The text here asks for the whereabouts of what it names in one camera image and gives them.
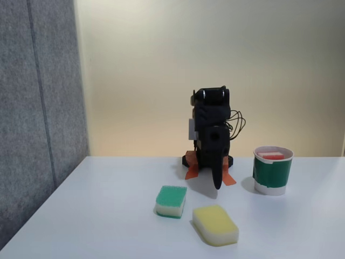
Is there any orange tape strip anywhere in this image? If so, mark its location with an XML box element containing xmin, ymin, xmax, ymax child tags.
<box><xmin>184</xmin><ymin>151</ymin><xmax>201</xmax><ymax>180</ymax></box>
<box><xmin>223</xmin><ymin>159</ymin><xmax>237</xmax><ymax>187</ymax></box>

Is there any red and white sponge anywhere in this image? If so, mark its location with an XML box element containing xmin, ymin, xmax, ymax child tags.
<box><xmin>257</xmin><ymin>151</ymin><xmax>286</xmax><ymax>161</ymax></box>

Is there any thin black cable bundle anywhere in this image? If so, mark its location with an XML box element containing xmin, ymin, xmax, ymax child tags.
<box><xmin>225</xmin><ymin>108</ymin><xmax>247</xmax><ymax>141</ymax></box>

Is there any white cup with green tape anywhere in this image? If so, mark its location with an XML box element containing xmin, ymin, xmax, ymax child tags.
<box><xmin>252</xmin><ymin>145</ymin><xmax>294</xmax><ymax>196</ymax></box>

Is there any green and white sponge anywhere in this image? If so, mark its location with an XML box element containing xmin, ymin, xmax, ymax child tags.
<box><xmin>154</xmin><ymin>185</ymin><xmax>188</xmax><ymax>219</ymax></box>

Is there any grey felt partition panel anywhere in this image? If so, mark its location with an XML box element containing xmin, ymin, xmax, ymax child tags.
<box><xmin>0</xmin><ymin>0</ymin><xmax>90</xmax><ymax>247</ymax></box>

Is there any yellow and white sponge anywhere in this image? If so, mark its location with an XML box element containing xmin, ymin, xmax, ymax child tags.
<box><xmin>192</xmin><ymin>204</ymin><xmax>239</xmax><ymax>247</ymax></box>

